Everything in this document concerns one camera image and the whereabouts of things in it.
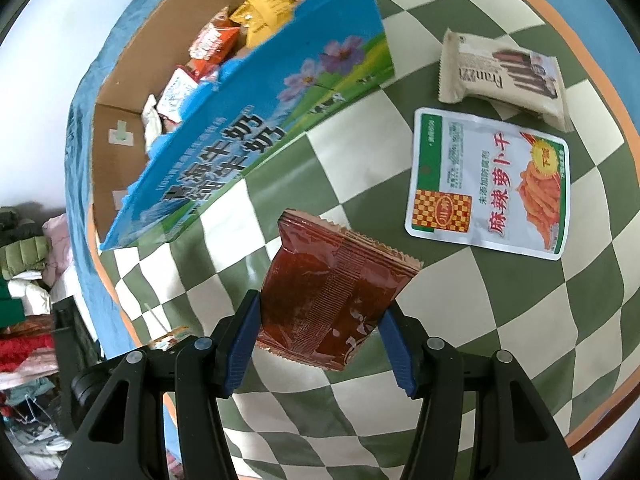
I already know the green white checkered mat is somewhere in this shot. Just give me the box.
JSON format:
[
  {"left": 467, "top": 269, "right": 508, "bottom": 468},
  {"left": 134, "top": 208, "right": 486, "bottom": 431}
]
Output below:
[{"left": 86, "top": 0, "right": 640, "bottom": 480}]

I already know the pink white snack packet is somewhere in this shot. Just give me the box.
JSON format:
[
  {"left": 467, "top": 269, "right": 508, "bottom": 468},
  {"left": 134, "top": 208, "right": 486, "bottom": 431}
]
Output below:
[{"left": 157, "top": 66, "right": 198, "bottom": 126}]

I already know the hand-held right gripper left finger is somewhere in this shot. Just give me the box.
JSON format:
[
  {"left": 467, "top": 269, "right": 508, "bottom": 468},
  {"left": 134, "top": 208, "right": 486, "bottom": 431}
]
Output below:
[{"left": 57, "top": 290, "right": 263, "bottom": 480}]

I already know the cream slim snack packet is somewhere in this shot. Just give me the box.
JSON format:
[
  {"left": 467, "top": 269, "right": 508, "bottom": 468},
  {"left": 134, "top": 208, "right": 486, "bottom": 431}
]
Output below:
[{"left": 141, "top": 94, "right": 166, "bottom": 153}]

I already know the beige wafer snack packet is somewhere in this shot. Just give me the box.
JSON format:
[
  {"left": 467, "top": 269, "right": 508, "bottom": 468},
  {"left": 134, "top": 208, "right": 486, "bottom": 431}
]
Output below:
[{"left": 438, "top": 29, "right": 575, "bottom": 133}]

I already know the cardboard box with blue print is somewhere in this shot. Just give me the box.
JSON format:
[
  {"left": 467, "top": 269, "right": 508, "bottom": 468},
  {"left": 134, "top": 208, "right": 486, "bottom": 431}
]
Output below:
[{"left": 90, "top": 0, "right": 396, "bottom": 252}]

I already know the white green-edged snack pouch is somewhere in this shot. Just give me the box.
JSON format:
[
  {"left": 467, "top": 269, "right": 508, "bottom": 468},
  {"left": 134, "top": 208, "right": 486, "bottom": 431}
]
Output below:
[{"left": 404, "top": 107, "right": 571, "bottom": 262}]

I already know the dark red snack packet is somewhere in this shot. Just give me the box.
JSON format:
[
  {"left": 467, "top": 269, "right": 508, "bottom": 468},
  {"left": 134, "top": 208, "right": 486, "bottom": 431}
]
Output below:
[{"left": 255, "top": 209, "right": 424, "bottom": 372}]

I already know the pile of clothes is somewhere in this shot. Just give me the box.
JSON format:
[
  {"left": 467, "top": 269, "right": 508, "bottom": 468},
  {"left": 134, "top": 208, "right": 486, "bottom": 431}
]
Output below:
[{"left": 0, "top": 202, "right": 76, "bottom": 461}]

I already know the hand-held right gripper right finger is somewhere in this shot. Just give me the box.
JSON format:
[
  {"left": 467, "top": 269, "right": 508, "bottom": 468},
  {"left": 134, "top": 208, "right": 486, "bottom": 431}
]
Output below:
[{"left": 377, "top": 305, "right": 583, "bottom": 480}]

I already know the yellow snack packet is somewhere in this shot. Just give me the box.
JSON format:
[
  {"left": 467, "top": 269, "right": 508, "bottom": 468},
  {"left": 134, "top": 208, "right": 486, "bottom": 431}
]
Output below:
[{"left": 229, "top": 0, "right": 296, "bottom": 48}]

